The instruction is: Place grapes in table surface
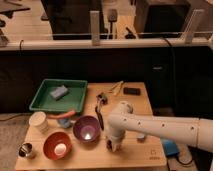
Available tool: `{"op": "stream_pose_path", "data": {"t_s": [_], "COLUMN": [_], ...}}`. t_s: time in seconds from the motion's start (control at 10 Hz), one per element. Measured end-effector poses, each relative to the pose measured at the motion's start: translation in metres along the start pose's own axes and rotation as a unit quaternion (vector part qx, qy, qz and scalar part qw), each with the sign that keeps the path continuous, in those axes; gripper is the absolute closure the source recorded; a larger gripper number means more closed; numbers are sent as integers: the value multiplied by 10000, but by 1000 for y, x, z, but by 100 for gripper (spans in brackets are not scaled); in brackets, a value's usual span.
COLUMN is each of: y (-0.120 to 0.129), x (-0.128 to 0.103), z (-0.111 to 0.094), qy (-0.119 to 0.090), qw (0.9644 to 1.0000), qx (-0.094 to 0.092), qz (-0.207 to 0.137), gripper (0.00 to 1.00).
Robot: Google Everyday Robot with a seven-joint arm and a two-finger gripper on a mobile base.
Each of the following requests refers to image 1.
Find yellow green utensil pieces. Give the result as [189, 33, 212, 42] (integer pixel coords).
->
[108, 81, 123, 96]

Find orange carrot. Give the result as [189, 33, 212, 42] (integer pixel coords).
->
[47, 110, 76, 120]

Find small metal cup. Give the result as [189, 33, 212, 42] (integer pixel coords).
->
[18, 143, 35, 159]

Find grey post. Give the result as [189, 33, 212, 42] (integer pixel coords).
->
[181, 9, 204, 44]
[90, 11, 100, 46]

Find white horizontal rail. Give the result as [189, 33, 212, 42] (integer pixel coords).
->
[0, 38, 213, 51]

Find left grey post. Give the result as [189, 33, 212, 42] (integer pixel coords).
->
[90, 11, 100, 46]

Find black handled peeler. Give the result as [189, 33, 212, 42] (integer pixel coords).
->
[95, 93, 108, 129]

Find orange red bowl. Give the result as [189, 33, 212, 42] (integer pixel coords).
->
[43, 132, 72, 160]

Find blue crumpled cloth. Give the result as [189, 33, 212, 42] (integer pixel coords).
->
[137, 133, 146, 141]

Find dark purple grape bunch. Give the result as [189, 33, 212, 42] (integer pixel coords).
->
[106, 140, 113, 151]

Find grey blue sponge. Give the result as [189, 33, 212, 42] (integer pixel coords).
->
[50, 86, 68, 100]

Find green plastic tray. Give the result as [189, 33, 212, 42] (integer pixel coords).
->
[29, 79, 88, 113]

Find blue box on floor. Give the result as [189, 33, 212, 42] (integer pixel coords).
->
[161, 139, 179, 157]

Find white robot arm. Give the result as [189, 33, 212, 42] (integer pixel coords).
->
[106, 101, 213, 153]

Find right grey post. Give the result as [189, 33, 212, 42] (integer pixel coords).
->
[181, 9, 204, 44]

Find black rectangular block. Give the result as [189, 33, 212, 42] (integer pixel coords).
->
[123, 87, 141, 95]

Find white paper cup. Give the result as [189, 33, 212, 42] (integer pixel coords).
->
[29, 111, 48, 133]

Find purple bowl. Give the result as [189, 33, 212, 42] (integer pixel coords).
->
[73, 115, 100, 142]

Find small blue toy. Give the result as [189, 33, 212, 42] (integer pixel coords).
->
[57, 119, 71, 129]

